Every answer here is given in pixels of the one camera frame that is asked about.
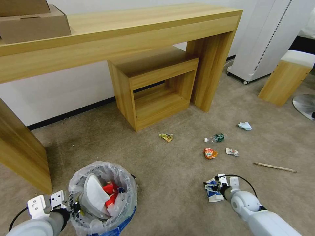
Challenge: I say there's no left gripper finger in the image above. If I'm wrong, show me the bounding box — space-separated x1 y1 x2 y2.
73 207 86 219
70 194 80 210

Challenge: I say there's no crushed blue white carton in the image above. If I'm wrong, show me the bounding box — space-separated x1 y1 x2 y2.
203 179 226 203

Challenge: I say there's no round grey trash bin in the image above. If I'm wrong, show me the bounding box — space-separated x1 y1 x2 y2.
70 163 137 236

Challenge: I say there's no clear plastic bin liner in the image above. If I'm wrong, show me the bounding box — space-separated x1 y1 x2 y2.
68 161 138 236

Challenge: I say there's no tall white floor appliance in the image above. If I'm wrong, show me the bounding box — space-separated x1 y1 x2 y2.
226 0 315 85

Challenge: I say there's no white paper bowl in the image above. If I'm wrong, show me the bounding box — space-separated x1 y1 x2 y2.
84 173 112 210

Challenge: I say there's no orange crumpled snack wrapper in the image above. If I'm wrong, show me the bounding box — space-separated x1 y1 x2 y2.
203 148 219 160

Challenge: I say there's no red crushed box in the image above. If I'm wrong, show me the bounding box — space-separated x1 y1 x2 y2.
102 181 120 207

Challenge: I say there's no white crumpled wrapper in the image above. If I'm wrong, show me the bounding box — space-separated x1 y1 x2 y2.
225 147 240 158

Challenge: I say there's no white crumpled plastic scrap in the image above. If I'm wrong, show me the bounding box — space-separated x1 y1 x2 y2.
107 193 130 218

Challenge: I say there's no plastic bottle with green label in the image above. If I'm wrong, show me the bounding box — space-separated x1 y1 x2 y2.
203 133 227 144

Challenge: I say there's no wooden pencil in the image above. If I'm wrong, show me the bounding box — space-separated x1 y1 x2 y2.
253 162 297 173

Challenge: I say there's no yellow crumpled snack wrapper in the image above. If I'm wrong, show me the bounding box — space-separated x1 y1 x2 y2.
159 133 174 143

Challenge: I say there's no crumpled blue white tissue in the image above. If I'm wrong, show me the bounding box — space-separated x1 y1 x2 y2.
236 121 253 131

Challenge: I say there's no small open wooden stool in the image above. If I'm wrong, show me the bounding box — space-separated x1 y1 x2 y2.
107 47 200 132

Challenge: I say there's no round silver chair base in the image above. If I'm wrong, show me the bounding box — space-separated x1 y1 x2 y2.
292 94 315 121

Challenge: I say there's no wooden stool with white cushion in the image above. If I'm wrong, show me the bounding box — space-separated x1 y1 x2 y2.
258 50 315 107

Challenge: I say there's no long light wooden desk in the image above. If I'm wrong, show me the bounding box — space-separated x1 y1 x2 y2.
0 3 243 195

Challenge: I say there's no large brown cardboard box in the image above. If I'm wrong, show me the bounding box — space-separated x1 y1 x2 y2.
0 4 72 45

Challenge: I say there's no white bedding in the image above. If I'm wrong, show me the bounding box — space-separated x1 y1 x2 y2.
298 21 315 40

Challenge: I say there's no small brown cardboard box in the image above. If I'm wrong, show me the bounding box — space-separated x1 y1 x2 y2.
0 0 51 18

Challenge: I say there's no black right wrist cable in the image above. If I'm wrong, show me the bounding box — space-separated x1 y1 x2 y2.
221 175 259 198

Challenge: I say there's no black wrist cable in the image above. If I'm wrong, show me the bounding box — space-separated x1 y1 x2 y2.
221 175 259 198
8 207 31 232

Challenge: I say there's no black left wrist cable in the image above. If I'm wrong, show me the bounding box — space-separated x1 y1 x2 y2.
8 207 31 232

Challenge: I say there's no black wall baseboard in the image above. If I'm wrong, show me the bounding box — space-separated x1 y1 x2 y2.
26 96 118 131

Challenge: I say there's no black furniture frame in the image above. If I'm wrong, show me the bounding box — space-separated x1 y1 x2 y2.
290 35 315 56

